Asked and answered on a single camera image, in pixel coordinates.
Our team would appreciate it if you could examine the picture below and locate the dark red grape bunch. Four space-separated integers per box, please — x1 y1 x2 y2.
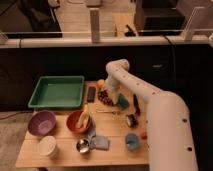
98 90 114 106

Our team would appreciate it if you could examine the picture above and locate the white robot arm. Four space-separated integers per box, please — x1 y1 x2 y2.
105 59 198 171

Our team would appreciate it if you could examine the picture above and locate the teal sponge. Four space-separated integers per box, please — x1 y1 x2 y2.
118 94 129 110

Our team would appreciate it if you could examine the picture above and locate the orange fruit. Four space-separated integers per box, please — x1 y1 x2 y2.
97 79 105 89

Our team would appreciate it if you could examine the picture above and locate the black rectangular block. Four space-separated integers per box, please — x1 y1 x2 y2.
87 87 96 102

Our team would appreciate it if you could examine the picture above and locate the orange-brown bowl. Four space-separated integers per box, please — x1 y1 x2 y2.
66 110 92 134

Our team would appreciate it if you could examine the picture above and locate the blue mug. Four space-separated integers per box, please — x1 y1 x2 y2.
125 133 140 150

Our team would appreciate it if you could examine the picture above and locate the orange carrot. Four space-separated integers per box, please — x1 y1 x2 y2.
140 131 147 140

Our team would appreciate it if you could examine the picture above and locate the grey-blue cloth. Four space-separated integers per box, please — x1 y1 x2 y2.
88 129 110 150

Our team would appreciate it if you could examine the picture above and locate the small steel cup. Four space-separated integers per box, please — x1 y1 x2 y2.
76 139 90 154

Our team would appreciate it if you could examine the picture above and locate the green plastic tray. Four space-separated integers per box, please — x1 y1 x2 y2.
28 76 84 108

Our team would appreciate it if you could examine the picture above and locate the purple bowl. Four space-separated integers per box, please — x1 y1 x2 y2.
28 110 56 136

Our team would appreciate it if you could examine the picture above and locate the white cup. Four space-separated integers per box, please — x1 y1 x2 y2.
37 136 58 158

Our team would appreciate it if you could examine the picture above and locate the black handled knife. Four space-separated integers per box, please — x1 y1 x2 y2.
133 94 141 116

